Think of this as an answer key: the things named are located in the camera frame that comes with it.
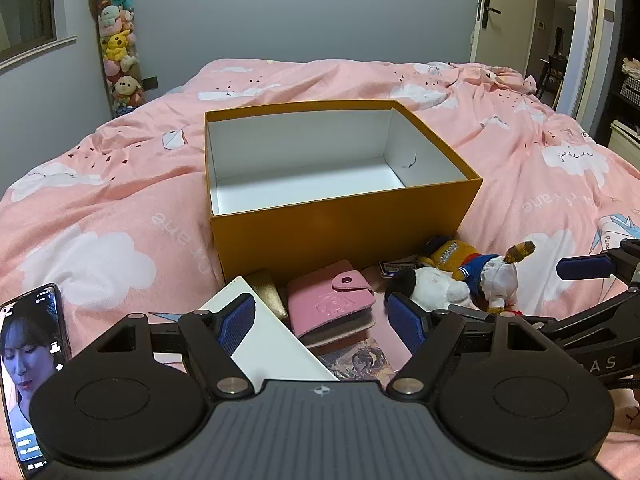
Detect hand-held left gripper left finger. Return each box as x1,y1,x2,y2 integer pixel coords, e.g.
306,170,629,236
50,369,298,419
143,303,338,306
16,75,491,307
92,292,257,398

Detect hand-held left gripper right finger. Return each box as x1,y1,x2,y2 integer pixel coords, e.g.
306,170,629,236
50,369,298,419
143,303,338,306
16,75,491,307
386,292,551,400

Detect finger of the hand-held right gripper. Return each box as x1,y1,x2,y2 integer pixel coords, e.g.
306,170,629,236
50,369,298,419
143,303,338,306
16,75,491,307
556,240,640,281
447,303,557,333

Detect white plush toy blue collar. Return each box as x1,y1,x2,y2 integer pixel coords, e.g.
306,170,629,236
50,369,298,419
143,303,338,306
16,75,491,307
385,241,537,317

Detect gold small box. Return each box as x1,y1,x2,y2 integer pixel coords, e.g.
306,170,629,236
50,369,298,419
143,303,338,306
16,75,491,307
248,270,290,322

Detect white box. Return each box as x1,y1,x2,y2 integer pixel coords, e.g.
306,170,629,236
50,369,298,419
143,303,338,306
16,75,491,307
199,276,341,395

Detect art printed card box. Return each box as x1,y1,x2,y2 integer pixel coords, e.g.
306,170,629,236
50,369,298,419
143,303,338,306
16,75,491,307
320,337,408,384

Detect pink leather wallet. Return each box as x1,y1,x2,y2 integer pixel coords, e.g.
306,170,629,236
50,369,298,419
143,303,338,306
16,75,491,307
286,259,377,349

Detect orange cardboard box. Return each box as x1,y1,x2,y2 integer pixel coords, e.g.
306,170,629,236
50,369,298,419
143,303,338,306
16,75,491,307
204,100,484,285

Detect printed paper tag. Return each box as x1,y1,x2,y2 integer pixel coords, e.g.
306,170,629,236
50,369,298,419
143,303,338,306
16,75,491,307
379,260,417,278

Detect yellow plush toy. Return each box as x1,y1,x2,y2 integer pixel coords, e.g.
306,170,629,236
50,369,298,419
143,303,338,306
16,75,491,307
417,236,493,281

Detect pink printed blanket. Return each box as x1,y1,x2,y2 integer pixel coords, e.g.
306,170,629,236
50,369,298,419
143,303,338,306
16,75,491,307
0,57,640,480

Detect dark chair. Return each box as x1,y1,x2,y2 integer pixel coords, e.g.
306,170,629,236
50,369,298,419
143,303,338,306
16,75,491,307
539,54,569,102

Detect black smartphone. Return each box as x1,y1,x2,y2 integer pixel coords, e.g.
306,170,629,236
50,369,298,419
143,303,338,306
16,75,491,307
0,283,71,479

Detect white door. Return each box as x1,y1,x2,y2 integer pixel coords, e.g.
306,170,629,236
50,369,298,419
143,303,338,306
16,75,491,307
470,0,539,79

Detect clear tube of plush toys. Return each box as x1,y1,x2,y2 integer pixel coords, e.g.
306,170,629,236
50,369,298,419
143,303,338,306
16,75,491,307
90,0,147,118

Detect window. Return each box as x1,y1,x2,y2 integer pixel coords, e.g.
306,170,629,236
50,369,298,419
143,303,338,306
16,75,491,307
0,0,78,70

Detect black door handle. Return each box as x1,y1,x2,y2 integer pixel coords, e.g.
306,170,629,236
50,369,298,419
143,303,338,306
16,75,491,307
477,0,502,30

